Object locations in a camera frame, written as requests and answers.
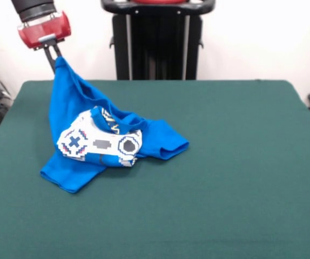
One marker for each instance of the dark green table cloth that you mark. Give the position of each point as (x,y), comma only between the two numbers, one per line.
(225,189)

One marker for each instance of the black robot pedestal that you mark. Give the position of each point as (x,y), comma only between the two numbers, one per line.
(157,40)

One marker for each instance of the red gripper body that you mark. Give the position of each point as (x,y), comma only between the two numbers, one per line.
(47,31)

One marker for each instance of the blue game-controller print t-shirt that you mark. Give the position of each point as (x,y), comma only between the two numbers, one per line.
(66,108)

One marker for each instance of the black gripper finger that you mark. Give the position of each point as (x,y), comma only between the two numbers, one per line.
(57,52)
(51,60)

